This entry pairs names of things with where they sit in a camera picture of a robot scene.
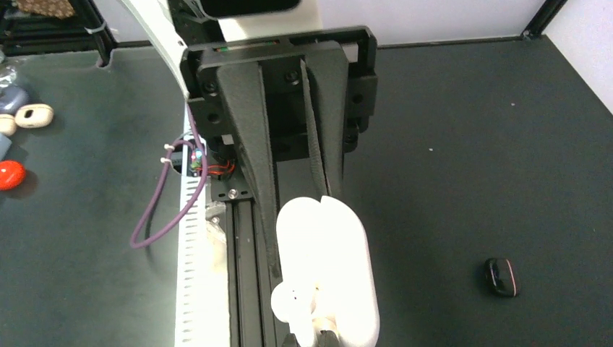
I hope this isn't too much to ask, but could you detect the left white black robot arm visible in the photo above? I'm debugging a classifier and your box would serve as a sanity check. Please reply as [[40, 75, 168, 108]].
[[125, 1, 378, 279]]

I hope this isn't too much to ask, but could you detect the black mounting rail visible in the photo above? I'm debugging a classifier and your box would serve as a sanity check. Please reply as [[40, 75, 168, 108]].
[[207, 168, 288, 346]]

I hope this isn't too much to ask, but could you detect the beige earbud case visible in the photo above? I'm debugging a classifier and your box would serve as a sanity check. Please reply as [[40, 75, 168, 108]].
[[14, 103, 54, 129]]

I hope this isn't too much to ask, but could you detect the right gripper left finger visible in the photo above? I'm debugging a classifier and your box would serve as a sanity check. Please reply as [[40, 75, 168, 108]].
[[282, 333, 299, 347]]

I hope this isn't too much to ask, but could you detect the small beige object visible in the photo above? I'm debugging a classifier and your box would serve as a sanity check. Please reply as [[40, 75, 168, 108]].
[[0, 113, 17, 137]]

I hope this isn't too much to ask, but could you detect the left black corner post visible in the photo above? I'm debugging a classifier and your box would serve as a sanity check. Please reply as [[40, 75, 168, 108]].
[[521, 0, 567, 40]]

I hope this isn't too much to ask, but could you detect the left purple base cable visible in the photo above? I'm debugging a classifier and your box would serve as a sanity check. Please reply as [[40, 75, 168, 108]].
[[129, 103, 210, 250]]

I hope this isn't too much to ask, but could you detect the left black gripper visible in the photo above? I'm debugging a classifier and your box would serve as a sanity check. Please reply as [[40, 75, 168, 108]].
[[180, 26, 377, 279]]

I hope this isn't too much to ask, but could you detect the red round object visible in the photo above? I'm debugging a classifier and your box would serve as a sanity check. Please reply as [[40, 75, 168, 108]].
[[0, 160, 27, 191]]

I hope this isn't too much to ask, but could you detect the white earbud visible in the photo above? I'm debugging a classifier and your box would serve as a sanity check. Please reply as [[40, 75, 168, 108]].
[[270, 281, 317, 347]]

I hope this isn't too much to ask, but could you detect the grey blue object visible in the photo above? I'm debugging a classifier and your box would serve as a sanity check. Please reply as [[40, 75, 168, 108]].
[[1, 85, 30, 115]]

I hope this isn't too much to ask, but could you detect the white slotted cable duct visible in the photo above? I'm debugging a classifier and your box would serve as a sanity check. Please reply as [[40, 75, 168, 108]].
[[173, 105, 232, 347]]

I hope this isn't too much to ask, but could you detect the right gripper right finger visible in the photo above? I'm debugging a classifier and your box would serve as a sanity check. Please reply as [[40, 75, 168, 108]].
[[320, 330, 340, 347]]

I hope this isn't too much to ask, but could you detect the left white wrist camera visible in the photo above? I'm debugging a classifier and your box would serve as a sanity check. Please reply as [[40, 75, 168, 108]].
[[200, 0, 323, 42]]

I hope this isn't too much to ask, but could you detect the black gold charging case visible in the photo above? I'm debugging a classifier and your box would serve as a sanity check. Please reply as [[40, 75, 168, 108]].
[[483, 257, 520, 298]]

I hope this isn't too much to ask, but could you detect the white earbud case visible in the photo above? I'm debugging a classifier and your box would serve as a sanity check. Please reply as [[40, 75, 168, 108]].
[[275, 196, 380, 346]]

